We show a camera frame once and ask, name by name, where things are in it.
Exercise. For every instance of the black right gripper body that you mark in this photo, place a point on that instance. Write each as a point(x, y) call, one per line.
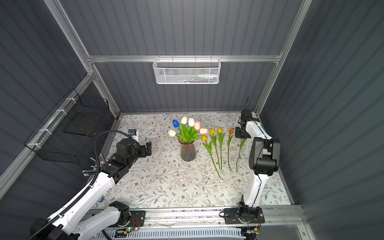
point(243, 120)

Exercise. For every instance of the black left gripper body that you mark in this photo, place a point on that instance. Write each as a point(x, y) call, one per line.
point(143, 149)

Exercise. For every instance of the orange yellow artificial tulip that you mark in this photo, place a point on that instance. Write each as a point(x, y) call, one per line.
point(231, 133)

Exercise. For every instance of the yellow tulip with stem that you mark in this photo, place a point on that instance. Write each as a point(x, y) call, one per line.
point(209, 148)
point(221, 136)

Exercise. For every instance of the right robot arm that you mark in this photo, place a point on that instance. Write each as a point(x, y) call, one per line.
point(264, 160)

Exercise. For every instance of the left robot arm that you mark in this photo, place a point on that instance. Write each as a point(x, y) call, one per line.
point(68, 224)

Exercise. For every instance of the white artificial tulip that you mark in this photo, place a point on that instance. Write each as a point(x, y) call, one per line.
point(191, 122)
point(184, 120)
point(172, 133)

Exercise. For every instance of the pink artificial tulip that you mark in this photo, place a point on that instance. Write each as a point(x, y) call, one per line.
point(197, 126)
point(204, 131)

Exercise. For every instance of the blue artificial tulip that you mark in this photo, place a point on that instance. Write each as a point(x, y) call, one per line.
point(175, 123)

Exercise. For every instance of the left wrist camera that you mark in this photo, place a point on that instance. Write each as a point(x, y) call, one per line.
point(134, 135)

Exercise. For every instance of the black wire basket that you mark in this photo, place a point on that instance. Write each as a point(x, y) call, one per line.
point(68, 137)

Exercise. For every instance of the white wire mesh basket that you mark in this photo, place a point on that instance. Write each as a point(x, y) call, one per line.
point(187, 73)

